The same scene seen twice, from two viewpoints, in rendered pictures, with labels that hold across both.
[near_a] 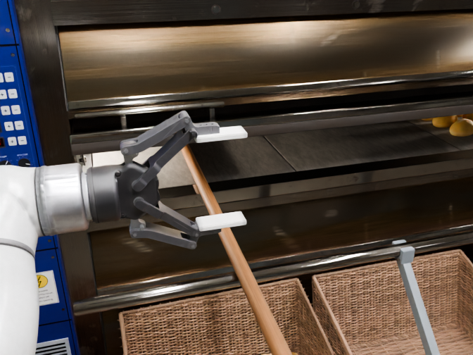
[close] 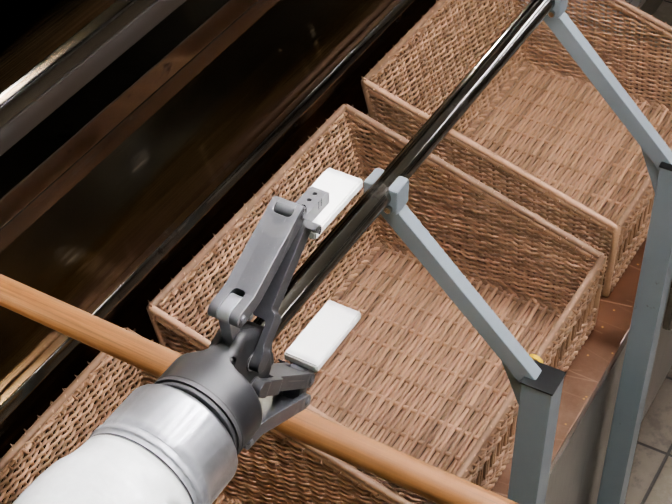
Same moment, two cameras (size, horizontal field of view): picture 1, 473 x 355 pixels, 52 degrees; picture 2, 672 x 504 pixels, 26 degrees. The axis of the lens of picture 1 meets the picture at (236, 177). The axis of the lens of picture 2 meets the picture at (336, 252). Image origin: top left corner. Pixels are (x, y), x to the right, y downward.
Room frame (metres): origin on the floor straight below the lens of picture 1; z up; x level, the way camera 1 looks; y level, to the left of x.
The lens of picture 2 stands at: (0.03, 0.58, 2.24)
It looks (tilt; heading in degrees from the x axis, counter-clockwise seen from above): 42 degrees down; 316
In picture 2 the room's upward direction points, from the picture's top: straight up
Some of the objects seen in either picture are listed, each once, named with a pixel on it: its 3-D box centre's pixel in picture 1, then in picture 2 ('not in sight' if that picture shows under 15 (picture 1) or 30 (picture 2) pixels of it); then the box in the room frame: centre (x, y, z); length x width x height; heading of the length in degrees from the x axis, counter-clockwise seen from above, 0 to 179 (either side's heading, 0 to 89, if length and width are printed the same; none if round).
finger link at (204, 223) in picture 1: (221, 220); (323, 335); (0.62, 0.02, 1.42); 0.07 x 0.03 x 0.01; 106
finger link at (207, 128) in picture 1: (199, 122); (302, 203); (0.61, 0.05, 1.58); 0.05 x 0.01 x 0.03; 106
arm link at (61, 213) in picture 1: (66, 198); (165, 454); (0.56, 0.22, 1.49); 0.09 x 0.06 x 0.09; 16
